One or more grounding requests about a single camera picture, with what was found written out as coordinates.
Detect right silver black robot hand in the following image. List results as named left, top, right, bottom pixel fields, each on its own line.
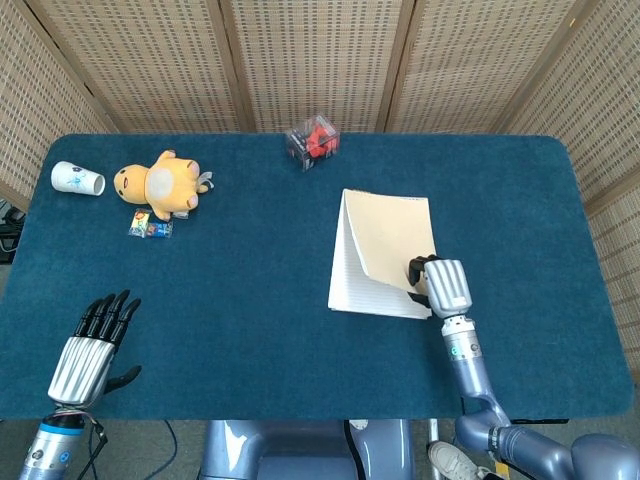
left=407, top=254, right=474, bottom=321

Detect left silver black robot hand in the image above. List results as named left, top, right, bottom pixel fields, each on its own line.
left=47, top=288, right=144, bottom=407

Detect yellow spiral notebook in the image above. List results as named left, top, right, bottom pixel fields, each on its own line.
left=327, top=187, right=439, bottom=320

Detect black equipment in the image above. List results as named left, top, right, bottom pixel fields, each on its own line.
left=0, top=199, right=26, bottom=266

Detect yellow green candy packet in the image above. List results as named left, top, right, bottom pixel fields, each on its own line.
left=127, top=208, right=153, bottom=238

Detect white sneaker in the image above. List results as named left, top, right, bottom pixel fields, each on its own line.
left=427, top=440, right=494, bottom=480

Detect blue felt table cloth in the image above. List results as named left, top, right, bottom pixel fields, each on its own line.
left=0, top=132, right=635, bottom=422

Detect white paper cup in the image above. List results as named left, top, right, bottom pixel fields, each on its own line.
left=50, top=160, right=107, bottom=197

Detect clear box red black pieces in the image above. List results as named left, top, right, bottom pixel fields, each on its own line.
left=284, top=114, right=342, bottom=173

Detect yellow plush toy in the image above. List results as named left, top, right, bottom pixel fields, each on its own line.
left=113, top=149, right=216, bottom=222

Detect blue-grey robot torso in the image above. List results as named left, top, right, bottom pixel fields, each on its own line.
left=199, top=418, right=416, bottom=480

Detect woven wooden folding screen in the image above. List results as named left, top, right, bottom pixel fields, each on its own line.
left=0, top=0, right=640, bottom=381

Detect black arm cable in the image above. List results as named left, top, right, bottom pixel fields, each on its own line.
left=74, top=419, right=109, bottom=480

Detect blue floor cable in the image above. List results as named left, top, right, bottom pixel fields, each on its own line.
left=149, top=420, right=179, bottom=480

